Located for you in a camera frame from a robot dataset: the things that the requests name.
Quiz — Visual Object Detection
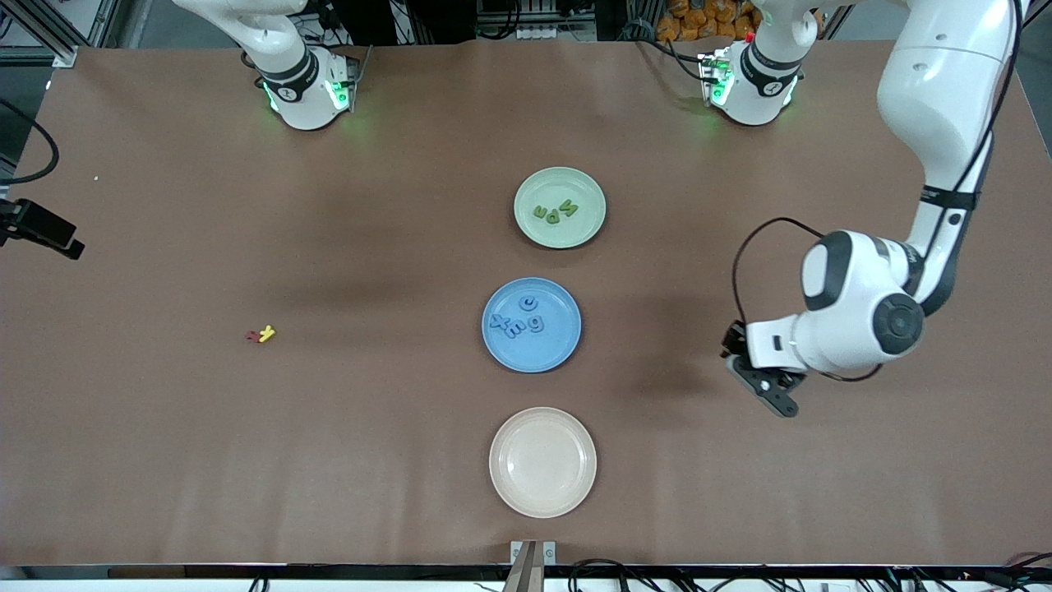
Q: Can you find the blue plate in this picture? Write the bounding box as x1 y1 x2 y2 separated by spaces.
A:
482 277 583 374

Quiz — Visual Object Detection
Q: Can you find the light green plate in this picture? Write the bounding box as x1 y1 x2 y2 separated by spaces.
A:
514 167 607 249

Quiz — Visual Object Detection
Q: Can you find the pale pink plate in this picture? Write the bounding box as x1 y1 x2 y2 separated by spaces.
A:
489 407 598 519

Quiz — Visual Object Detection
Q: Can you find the orange objects pile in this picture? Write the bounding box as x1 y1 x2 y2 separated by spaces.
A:
655 0 761 44

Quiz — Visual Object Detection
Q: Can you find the person in dark clothes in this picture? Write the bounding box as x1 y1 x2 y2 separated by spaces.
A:
341 0 399 46

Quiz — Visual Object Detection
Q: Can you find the brown table cover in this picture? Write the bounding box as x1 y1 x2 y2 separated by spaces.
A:
0 37 1052 568

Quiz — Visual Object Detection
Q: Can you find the long black left arm cable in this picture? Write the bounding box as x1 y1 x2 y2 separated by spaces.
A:
731 217 825 325

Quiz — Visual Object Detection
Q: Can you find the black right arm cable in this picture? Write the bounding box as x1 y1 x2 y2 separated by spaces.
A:
0 99 61 187

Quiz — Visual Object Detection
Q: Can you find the short black left arm cable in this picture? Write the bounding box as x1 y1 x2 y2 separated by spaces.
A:
818 363 884 383

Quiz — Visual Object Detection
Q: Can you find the aluminium frame profile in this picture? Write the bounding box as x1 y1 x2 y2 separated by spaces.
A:
0 0 81 69
1021 0 1052 50

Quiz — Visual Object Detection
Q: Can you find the grey metal bracket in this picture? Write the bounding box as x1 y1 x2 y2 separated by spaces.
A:
503 539 558 592

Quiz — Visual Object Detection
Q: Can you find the black table edge rail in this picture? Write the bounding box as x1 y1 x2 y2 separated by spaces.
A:
0 563 1052 581

